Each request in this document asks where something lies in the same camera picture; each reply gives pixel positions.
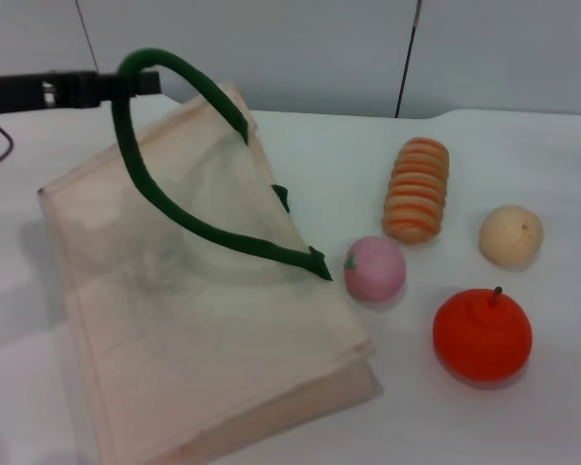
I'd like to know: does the orange fruit toy with stem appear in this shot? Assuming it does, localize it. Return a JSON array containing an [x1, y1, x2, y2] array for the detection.
[[432, 285, 534, 384]]

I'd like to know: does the pale yellow round fruit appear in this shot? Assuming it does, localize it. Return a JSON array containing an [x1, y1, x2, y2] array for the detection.
[[478, 203, 545, 266]]

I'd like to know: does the cream handbag with green handles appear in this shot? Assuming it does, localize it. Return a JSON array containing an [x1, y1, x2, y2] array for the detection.
[[36, 46, 375, 465]]

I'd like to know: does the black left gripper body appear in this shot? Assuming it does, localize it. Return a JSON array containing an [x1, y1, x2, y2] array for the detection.
[[0, 73, 47, 116]]

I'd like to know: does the orange striped bread roll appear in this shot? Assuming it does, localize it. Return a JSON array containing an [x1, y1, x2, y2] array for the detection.
[[381, 137, 450, 243]]

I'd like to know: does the pink peach toy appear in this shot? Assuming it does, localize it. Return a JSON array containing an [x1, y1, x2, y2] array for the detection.
[[343, 235, 408, 302]]

